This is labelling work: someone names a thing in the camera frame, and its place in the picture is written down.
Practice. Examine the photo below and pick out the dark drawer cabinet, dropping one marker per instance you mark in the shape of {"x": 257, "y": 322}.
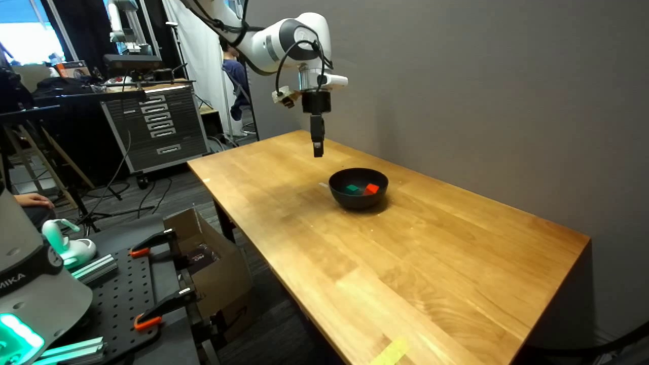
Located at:
{"x": 153, "y": 128}

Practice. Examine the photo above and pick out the cardboard box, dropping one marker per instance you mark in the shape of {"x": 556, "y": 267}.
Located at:
{"x": 216, "y": 264}

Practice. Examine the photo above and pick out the bystander bare hand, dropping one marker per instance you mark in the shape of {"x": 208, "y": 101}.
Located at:
{"x": 33, "y": 202}

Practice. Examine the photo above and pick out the person in blue jeans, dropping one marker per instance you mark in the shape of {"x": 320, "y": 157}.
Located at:
{"x": 238, "y": 82}

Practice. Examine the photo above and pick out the white teal handheld device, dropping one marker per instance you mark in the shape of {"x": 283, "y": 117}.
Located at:
{"x": 68, "y": 245}

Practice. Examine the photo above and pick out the green block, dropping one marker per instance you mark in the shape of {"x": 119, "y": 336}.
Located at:
{"x": 351, "y": 190}

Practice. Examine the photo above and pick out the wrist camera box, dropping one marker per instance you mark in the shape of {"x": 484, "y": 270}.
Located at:
{"x": 334, "y": 80}

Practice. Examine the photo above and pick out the yellow tape strip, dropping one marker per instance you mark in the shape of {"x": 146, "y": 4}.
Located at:
{"x": 390, "y": 352}

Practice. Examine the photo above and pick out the black tripod stand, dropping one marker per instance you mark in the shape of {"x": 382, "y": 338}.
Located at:
{"x": 61, "y": 168}

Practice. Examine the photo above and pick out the aluminium extrusion bar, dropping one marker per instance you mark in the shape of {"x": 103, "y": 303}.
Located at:
{"x": 93, "y": 269}
{"x": 68, "y": 352}

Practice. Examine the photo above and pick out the white curtain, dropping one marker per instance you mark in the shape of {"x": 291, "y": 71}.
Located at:
{"x": 199, "y": 73}

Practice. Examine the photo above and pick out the black table leg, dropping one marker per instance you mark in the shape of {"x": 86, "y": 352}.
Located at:
{"x": 226, "y": 222}

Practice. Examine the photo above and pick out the grey robot base green light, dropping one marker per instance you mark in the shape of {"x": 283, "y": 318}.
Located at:
{"x": 33, "y": 297}

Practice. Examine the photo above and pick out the cluttered wooden desk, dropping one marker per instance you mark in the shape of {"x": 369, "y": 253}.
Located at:
{"x": 123, "y": 83}

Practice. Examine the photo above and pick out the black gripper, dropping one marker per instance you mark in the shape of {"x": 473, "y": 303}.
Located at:
{"x": 317, "y": 101}

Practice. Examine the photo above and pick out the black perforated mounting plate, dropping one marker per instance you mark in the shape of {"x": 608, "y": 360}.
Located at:
{"x": 123, "y": 304}

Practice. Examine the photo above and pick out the dark equipment rack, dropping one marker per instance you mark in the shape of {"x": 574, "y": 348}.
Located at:
{"x": 132, "y": 41}

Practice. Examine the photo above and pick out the black bowl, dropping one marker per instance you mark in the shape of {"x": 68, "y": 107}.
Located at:
{"x": 357, "y": 197}

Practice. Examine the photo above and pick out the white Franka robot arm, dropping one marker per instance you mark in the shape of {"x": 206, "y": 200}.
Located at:
{"x": 259, "y": 44}

